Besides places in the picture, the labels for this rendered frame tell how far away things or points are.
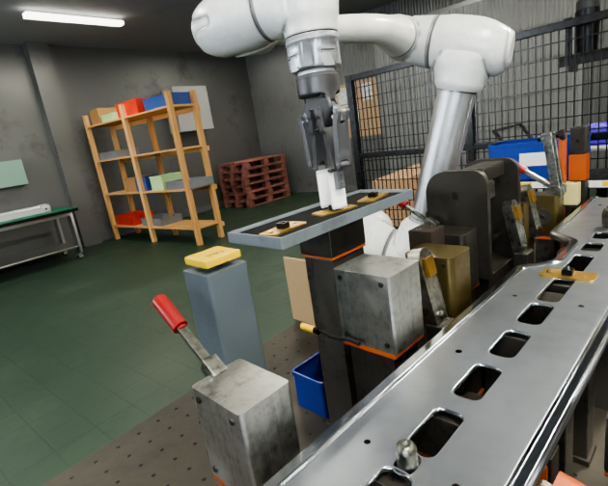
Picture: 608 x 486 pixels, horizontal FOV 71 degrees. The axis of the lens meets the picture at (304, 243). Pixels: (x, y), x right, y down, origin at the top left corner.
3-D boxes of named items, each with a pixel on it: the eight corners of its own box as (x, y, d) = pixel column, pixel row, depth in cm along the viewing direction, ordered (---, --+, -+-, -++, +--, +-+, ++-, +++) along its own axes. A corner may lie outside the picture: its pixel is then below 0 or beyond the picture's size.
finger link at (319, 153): (310, 110, 74) (306, 109, 75) (313, 173, 78) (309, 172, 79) (328, 107, 76) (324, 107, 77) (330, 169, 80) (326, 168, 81)
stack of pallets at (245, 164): (264, 195, 996) (258, 156, 974) (292, 195, 939) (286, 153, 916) (222, 207, 905) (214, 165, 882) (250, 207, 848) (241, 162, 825)
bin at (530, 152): (583, 176, 140) (584, 137, 137) (487, 180, 160) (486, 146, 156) (591, 169, 152) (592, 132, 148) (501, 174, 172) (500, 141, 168)
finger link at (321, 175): (317, 171, 78) (316, 171, 78) (322, 208, 79) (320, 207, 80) (331, 168, 79) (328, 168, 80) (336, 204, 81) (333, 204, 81)
